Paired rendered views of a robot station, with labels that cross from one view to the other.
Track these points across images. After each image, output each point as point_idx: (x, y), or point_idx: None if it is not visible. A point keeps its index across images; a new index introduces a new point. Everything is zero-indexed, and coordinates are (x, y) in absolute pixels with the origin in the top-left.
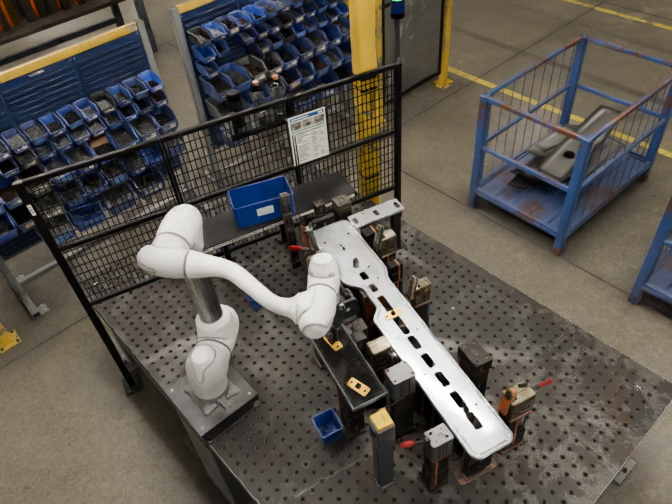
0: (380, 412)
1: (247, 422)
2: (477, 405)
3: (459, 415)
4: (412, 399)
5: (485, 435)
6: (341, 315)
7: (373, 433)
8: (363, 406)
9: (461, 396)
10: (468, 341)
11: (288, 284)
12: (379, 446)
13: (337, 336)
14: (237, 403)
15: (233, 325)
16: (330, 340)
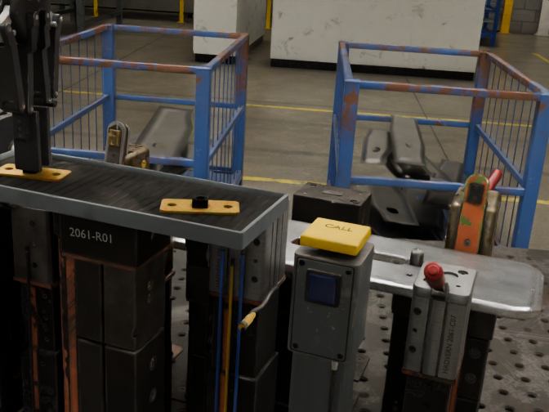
0: (317, 223)
1: None
2: (424, 252)
3: (416, 272)
4: (277, 314)
5: (497, 279)
6: (55, 50)
7: (333, 286)
8: (256, 232)
9: (381, 251)
10: (303, 186)
11: None
12: (350, 344)
13: (49, 138)
14: None
15: None
16: (32, 150)
